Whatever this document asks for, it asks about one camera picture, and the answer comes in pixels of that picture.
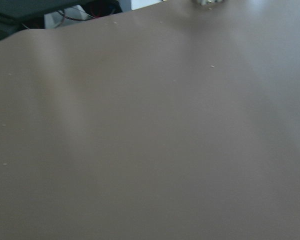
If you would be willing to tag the dark monitor stand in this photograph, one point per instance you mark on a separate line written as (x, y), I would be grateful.
(18, 15)

